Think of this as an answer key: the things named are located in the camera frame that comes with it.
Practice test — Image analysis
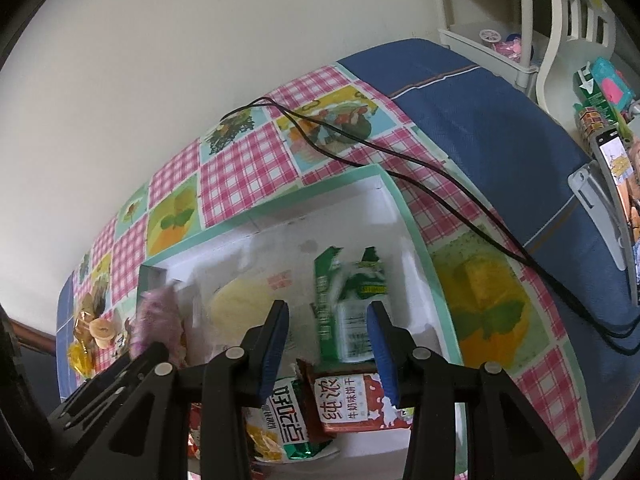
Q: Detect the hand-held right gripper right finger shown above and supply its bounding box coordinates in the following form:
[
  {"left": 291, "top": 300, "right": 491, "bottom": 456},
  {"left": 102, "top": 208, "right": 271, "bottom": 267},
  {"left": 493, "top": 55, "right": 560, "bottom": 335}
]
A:
[{"left": 366, "top": 301, "right": 581, "bottom": 480}]

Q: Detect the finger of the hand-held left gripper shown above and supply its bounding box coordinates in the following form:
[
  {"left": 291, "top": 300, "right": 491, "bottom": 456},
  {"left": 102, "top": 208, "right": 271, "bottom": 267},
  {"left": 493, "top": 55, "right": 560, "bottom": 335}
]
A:
[{"left": 47, "top": 341, "right": 171, "bottom": 441}]

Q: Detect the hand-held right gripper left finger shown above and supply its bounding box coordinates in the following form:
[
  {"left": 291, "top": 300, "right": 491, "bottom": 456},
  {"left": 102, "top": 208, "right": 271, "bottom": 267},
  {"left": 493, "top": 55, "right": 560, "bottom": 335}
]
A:
[{"left": 65, "top": 300, "right": 291, "bottom": 480}]

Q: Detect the green and white snack packet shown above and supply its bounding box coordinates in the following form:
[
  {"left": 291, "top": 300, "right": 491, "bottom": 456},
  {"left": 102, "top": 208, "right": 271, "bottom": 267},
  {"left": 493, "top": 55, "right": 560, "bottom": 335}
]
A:
[{"left": 336, "top": 247, "right": 392, "bottom": 365}]

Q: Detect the brown-red biscuit packet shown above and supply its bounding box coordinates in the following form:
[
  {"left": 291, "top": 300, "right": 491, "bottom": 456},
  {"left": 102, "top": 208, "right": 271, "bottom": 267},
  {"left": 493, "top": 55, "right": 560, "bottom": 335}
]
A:
[{"left": 295, "top": 357, "right": 416, "bottom": 436}]

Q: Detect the green corn snack packet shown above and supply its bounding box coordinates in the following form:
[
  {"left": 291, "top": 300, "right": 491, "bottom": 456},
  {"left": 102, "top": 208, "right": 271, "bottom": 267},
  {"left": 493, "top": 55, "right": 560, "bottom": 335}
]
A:
[{"left": 242, "top": 377, "right": 341, "bottom": 463}]

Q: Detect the purple snack packet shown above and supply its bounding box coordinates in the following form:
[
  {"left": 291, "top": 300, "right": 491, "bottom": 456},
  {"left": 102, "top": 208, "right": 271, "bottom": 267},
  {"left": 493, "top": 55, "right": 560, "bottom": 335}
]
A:
[{"left": 131, "top": 285, "right": 188, "bottom": 366}]

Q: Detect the white box with teal rim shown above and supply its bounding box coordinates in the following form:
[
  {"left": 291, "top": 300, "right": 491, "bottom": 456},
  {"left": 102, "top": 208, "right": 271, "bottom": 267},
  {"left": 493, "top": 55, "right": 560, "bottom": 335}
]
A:
[{"left": 137, "top": 162, "right": 463, "bottom": 480}]

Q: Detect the yellow candy wrapper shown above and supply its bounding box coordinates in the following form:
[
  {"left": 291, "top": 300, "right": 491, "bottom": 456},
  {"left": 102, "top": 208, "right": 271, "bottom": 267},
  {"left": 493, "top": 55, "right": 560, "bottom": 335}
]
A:
[{"left": 67, "top": 342, "right": 98, "bottom": 376}]

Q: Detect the round yellow pastry in wrapper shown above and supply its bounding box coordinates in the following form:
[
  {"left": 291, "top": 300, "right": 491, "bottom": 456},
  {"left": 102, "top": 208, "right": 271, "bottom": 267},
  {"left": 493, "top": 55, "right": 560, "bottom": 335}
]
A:
[{"left": 207, "top": 270, "right": 293, "bottom": 346}]

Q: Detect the small jelly cup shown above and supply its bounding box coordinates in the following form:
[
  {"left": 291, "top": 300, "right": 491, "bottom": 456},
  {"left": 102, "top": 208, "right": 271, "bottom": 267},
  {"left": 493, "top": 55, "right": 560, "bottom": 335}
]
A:
[{"left": 87, "top": 317, "right": 121, "bottom": 351}]

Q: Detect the brown pastry in clear wrapper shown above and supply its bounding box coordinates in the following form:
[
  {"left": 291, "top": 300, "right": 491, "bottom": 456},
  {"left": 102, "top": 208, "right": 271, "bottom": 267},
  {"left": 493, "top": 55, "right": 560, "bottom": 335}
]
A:
[{"left": 75, "top": 292, "right": 108, "bottom": 323}]

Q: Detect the grey phone holder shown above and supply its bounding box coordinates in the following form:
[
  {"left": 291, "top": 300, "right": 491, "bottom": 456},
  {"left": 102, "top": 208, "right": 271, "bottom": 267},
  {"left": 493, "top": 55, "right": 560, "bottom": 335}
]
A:
[{"left": 567, "top": 160, "right": 631, "bottom": 271}]

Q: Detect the smartphone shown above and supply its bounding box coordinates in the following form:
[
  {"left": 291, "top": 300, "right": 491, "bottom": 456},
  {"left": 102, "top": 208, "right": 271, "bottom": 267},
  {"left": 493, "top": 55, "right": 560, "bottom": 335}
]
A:
[{"left": 590, "top": 127, "right": 640, "bottom": 306}]

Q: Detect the brick patterned box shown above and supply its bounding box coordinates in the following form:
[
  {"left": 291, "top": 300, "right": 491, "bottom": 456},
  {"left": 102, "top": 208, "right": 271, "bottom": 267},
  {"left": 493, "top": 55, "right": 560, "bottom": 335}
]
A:
[{"left": 575, "top": 105, "right": 608, "bottom": 143}]

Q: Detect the white shelf cart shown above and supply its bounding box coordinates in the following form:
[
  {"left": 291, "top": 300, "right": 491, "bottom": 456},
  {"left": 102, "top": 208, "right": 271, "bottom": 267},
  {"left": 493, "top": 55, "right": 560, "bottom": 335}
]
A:
[{"left": 437, "top": 0, "right": 543, "bottom": 96}]

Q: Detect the green carton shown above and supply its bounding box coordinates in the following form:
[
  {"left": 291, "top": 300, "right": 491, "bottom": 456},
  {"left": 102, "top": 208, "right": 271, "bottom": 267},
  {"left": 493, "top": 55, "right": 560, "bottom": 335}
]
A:
[{"left": 572, "top": 67, "right": 598, "bottom": 98}]

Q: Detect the white chair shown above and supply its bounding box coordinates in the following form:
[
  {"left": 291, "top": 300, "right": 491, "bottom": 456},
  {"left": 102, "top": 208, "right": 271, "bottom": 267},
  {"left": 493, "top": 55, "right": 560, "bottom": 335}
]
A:
[{"left": 535, "top": 0, "right": 618, "bottom": 111}]

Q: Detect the teal and pink packet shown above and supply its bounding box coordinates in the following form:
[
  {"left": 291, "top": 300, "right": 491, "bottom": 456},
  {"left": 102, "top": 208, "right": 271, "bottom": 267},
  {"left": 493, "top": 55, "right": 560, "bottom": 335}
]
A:
[{"left": 590, "top": 57, "right": 636, "bottom": 111}]

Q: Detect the brown wooden rail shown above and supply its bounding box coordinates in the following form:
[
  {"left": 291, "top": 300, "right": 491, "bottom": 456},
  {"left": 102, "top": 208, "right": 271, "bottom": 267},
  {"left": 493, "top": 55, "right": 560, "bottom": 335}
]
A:
[{"left": 0, "top": 305, "right": 58, "bottom": 356}]

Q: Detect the black cable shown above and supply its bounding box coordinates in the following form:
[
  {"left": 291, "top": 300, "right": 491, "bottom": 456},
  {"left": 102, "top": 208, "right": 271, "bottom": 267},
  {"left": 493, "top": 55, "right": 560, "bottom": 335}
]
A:
[{"left": 219, "top": 97, "right": 640, "bottom": 356}]

